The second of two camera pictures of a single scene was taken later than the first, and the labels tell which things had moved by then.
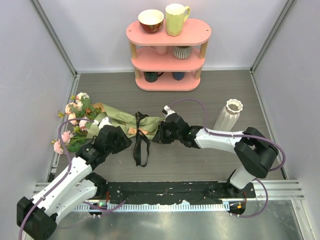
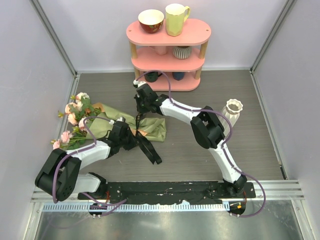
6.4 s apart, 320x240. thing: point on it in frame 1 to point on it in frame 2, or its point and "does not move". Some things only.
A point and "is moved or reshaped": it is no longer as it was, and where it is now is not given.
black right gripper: (160, 138) to (139, 109)
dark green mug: (152, 76) does not move
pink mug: (159, 50) does not move
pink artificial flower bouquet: (82, 113) does not move
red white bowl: (150, 20) does not move
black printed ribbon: (137, 142) is moved or reshaped
